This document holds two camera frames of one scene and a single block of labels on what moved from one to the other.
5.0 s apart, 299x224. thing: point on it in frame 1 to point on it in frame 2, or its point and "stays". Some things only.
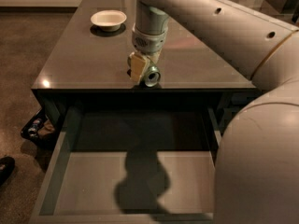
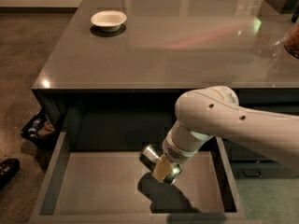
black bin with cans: (41, 129) stays
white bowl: (109, 21) stays
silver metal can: (151, 76) to (149, 156)
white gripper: (149, 43) to (175, 153)
